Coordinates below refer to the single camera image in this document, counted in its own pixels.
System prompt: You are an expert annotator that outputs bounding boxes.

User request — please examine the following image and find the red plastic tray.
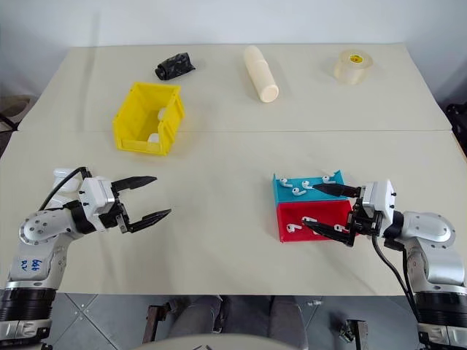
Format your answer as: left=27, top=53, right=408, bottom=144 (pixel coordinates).
left=275, top=200, right=361, bottom=244

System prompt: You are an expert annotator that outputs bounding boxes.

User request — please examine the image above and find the translucent tape roll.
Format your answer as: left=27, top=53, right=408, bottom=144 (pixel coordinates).
left=333, top=49, right=374, bottom=87

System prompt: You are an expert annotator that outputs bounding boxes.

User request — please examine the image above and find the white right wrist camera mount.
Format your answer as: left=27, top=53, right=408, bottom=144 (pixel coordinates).
left=360, top=179, right=398, bottom=220

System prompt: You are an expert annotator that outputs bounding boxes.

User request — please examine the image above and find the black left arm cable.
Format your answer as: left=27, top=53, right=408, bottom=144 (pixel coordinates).
left=38, top=166, right=92, bottom=212

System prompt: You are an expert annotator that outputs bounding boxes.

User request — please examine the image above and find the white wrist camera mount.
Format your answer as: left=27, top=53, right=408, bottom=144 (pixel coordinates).
left=360, top=179, right=398, bottom=220
left=77, top=176, right=120, bottom=223

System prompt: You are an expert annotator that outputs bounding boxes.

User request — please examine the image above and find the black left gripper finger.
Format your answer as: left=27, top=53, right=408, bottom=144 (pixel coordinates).
left=112, top=176, right=158, bottom=193
left=128, top=208, right=173, bottom=233

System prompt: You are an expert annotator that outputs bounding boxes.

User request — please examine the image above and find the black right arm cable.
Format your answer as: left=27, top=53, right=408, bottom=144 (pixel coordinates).
left=371, top=233, right=421, bottom=324

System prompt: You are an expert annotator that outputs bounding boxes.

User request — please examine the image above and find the cream plastic cylinder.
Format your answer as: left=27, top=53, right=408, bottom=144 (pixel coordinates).
left=243, top=44, right=280, bottom=104

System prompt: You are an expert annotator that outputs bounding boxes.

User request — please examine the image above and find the crumpled black bag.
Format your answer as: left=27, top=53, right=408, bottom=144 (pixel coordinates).
left=154, top=52, right=198, bottom=82

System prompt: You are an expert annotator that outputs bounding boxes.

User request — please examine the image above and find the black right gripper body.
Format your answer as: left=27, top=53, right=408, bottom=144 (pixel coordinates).
left=346, top=185, right=385, bottom=238

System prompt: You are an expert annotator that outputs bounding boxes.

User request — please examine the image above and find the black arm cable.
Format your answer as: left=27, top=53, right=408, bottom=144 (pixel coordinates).
left=371, top=233, right=421, bottom=324
left=38, top=166, right=92, bottom=212

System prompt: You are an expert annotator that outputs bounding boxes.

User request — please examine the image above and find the brown metal bracket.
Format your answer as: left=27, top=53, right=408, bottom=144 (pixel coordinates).
left=337, top=318, right=368, bottom=346
left=141, top=300, right=173, bottom=344

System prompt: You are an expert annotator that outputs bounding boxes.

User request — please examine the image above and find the black equipment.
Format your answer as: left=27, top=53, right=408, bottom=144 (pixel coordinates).
left=444, top=103, right=467, bottom=156

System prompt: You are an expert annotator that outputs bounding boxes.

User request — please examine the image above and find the blue plastic tray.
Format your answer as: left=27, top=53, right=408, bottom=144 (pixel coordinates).
left=272, top=168, right=353, bottom=203

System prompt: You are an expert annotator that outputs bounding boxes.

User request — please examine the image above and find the dark chair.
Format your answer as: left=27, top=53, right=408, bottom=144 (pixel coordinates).
left=0, top=93, right=33, bottom=133

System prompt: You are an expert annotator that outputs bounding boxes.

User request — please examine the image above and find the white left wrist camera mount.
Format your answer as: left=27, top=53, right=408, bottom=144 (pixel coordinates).
left=77, top=176, right=120, bottom=223

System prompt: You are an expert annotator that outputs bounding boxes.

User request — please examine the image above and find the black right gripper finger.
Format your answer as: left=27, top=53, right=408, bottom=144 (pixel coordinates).
left=312, top=182, right=361, bottom=198
left=302, top=219, right=355, bottom=247

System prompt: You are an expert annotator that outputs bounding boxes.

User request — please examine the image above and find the yellow plastic bin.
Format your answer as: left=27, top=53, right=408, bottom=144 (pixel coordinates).
left=112, top=81, right=187, bottom=157

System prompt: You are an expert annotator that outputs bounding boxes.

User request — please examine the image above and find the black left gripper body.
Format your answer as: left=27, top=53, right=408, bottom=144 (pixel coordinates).
left=96, top=181, right=132, bottom=235

